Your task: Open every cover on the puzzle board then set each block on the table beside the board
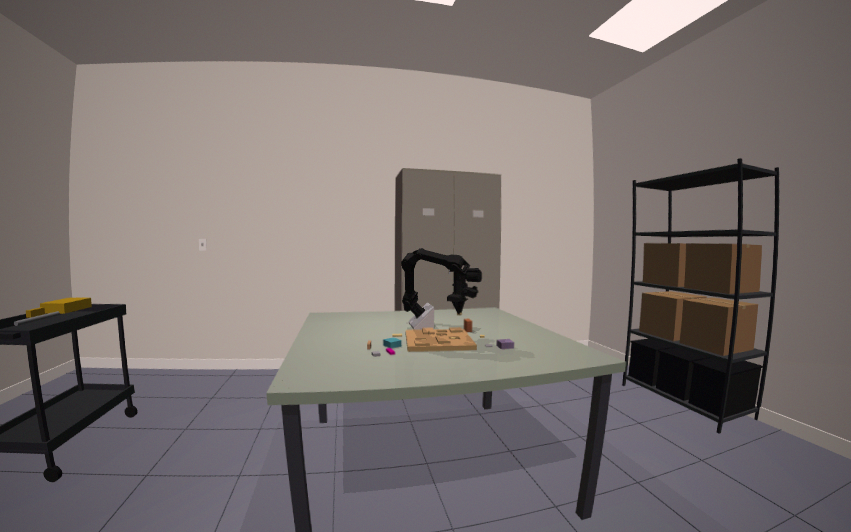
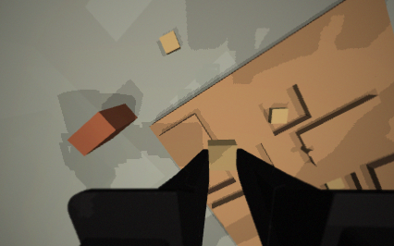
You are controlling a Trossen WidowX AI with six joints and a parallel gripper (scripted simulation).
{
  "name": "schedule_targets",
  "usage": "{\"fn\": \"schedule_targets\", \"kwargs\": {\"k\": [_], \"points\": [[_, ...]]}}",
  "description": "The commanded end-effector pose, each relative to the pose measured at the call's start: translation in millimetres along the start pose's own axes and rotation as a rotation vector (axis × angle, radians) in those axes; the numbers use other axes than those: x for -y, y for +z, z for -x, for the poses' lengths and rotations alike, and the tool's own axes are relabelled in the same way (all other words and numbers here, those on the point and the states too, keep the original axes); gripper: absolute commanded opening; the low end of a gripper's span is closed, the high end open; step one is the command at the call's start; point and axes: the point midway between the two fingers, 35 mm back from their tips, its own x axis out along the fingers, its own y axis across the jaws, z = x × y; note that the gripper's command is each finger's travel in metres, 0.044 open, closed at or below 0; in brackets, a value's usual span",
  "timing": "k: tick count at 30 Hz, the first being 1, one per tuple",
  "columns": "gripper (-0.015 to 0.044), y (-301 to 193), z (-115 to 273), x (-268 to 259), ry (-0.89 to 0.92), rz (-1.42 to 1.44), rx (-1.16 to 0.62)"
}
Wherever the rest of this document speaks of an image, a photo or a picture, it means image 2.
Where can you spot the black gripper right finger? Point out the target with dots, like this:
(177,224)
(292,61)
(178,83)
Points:
(288,211)

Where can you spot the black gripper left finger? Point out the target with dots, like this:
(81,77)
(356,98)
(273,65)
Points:
(174,212)

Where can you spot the orange block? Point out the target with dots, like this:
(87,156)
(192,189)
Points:
(101,128)

